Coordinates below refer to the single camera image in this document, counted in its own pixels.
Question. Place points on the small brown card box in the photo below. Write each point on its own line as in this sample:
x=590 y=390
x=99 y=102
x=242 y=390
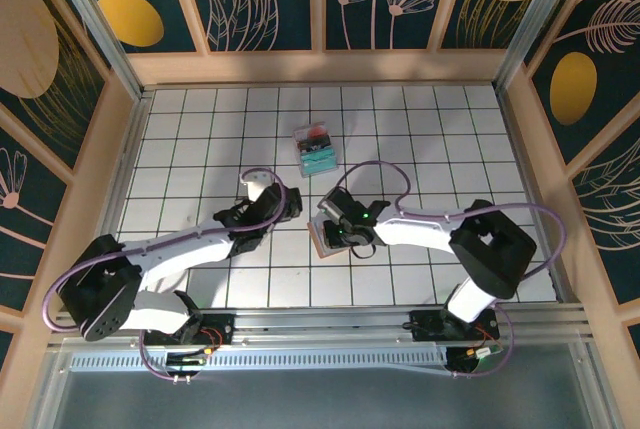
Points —
x=316 y=241

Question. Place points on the teal credit card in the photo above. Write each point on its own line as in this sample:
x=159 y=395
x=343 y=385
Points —
x=317 y=161

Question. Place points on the black credit card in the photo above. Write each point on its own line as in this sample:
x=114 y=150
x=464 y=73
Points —
x=312 y=140

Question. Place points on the white card with red circle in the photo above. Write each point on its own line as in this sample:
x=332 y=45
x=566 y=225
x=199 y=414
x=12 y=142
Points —
x=310 y=128

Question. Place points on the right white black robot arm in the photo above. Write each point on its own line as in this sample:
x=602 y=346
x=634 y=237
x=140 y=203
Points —
x=425 y=229

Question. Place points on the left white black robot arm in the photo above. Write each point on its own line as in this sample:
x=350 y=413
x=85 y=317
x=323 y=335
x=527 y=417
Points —
x=175 y=249

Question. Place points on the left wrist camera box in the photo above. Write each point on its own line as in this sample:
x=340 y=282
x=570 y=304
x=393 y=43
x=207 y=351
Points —
x=256 y=186

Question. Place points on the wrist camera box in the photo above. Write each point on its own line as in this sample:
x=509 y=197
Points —
x=329 y=206
x=256 y=186

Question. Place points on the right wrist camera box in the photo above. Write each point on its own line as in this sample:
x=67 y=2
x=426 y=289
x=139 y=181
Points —
x=329 y=206

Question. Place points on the aluminium frame rail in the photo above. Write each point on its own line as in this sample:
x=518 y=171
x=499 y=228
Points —
x=325 y=321

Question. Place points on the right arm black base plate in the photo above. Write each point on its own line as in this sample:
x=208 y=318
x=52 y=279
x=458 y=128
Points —
x=425 y=326

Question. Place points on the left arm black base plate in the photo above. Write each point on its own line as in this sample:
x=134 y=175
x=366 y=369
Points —
x=220 y=329

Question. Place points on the aluminium side rail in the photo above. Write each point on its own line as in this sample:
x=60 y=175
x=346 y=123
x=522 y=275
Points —
x=120 y=189
x=520 y=149

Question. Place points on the aluminium corner post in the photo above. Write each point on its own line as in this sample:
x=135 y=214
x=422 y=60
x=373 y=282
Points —
x=105 y=34
x=540 y=24

